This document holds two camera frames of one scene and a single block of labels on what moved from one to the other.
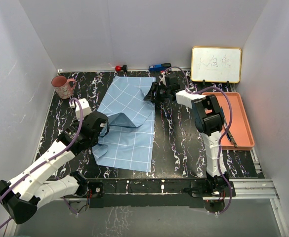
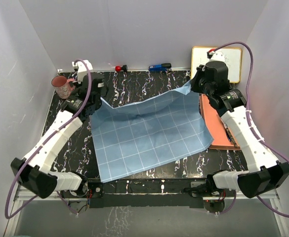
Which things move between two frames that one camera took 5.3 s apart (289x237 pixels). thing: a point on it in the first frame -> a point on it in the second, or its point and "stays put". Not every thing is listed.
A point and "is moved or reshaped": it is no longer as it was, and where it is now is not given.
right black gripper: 154,88 -> 200,72
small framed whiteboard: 219,64 stays put
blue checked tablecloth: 130,142 is moved or reshaped
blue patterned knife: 229,137 stays put
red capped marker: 124,67 stays put
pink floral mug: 62,87 stays put
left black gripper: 84,119 -> 78,90
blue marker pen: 159,67 stays put
